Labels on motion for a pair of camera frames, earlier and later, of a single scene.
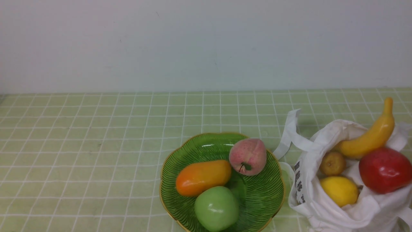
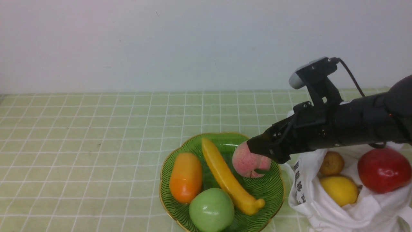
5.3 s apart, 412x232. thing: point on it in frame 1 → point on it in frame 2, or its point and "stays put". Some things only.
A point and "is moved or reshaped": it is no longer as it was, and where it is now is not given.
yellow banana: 376,137 is moved or reshaped
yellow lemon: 341,191 stays put
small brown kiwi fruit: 332,163 stays put
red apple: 383,170 stays put
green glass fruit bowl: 260,197 stays put
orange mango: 194,178 → 185,177
